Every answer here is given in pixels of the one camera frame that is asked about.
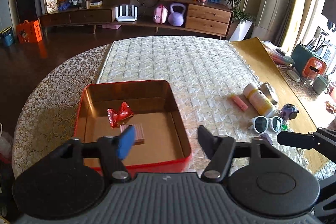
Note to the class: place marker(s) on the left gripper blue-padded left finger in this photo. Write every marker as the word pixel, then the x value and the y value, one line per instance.
pixel 113 150

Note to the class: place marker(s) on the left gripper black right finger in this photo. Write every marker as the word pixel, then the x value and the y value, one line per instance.
pixel 219 151

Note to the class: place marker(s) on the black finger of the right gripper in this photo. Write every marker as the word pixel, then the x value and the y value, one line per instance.
pixel 298 140

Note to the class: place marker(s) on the purple sheep toy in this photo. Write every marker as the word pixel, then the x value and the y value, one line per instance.
pixel 289 112

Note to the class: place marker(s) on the white sunglasses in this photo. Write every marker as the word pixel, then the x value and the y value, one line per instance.
pixel 261 124

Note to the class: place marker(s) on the pink eraser stick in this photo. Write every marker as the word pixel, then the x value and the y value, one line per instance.
pixel 239 102

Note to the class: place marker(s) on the white yellow bottle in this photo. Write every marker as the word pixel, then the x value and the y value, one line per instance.
pixel 259 100

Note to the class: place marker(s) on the round gold tin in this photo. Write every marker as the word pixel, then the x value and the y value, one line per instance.
pixel 269 92

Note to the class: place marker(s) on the yellow table runner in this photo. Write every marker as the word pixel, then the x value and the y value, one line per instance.
pixel 254 53

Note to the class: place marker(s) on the pink wafer bar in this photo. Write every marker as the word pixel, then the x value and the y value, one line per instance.
pixel 139 135

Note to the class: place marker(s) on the red candy wrapper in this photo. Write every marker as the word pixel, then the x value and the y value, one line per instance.
pixel 119 117

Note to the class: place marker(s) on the green mug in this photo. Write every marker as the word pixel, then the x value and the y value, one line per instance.
pixel 321 85

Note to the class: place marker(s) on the clear glass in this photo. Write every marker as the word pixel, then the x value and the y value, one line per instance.
pixel 311 74

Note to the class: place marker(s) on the red metal tin box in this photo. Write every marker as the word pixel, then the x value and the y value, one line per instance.
pixel 166 149

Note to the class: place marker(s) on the round white lid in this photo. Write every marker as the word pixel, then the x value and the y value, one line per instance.
pixel 293 75

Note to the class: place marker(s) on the lace tablecloth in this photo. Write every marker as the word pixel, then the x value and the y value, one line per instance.
pixel 47 119

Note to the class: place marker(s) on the cream quilted table mat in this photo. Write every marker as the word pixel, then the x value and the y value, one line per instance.
pixel 203 74

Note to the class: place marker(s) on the white router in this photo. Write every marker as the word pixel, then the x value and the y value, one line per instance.
pixel 126 13

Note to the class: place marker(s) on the purple kettlebell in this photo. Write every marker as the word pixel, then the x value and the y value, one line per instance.
pixel 176 18

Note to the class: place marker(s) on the pink toy case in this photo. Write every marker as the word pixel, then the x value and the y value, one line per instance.
pixel 160 14

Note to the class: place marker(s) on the wooden tv cabinet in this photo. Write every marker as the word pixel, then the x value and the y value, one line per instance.
pixel 188 15

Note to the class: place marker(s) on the orange gift bag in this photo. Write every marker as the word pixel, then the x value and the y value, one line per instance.
pixel 29 32

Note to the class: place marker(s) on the blue bucket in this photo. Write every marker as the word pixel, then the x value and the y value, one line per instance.
pixel 7 37

